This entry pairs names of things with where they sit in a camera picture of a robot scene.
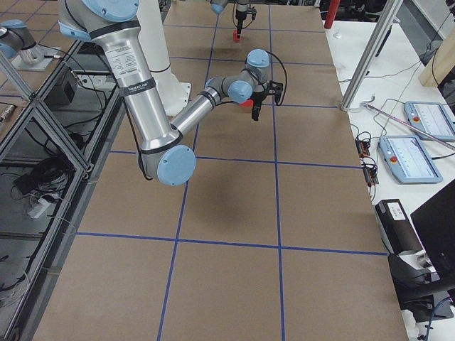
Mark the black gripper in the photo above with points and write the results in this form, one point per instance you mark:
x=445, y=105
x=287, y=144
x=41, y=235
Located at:
x=258, y=98
x=242, y=15

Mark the red block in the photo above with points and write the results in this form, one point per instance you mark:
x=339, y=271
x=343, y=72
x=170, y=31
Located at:
x=236, y=36
x=246, y=106

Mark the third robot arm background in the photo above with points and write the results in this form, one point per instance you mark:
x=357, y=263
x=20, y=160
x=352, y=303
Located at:
x=16, y=39

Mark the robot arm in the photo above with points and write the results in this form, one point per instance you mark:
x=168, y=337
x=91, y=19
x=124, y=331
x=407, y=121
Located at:
x=218, y=6
x=115, y=27

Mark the pink metal rod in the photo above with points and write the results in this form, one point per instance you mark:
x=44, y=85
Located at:
x=413, y=128

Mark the teach pendant near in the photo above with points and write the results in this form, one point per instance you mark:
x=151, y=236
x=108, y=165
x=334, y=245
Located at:
x=408, y=160

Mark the teach pendant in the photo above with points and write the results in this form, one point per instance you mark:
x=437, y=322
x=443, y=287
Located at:
x=432, y=118
x=408, y=160

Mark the teach pendant far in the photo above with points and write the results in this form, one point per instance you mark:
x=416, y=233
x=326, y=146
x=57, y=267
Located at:
x=432, y=118

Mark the black box with label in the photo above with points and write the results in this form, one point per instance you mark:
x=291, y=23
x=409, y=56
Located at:
x=396, y=230

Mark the black monitor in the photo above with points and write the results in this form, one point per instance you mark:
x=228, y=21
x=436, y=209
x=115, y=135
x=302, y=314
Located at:
x=434, y=224

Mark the white power strip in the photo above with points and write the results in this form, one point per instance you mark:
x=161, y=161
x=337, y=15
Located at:
x=38, y=208

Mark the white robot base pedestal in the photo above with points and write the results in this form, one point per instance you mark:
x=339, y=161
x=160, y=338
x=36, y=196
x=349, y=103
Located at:
x=173, y=93

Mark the circuit board with wires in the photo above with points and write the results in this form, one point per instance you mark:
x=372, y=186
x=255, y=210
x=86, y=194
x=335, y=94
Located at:
x=369, y=166

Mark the aluminium frame post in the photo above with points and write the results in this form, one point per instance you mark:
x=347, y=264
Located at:
x=379, y=32

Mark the aluminium frame rack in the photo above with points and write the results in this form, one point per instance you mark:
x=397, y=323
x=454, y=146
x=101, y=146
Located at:
x=59, y=122

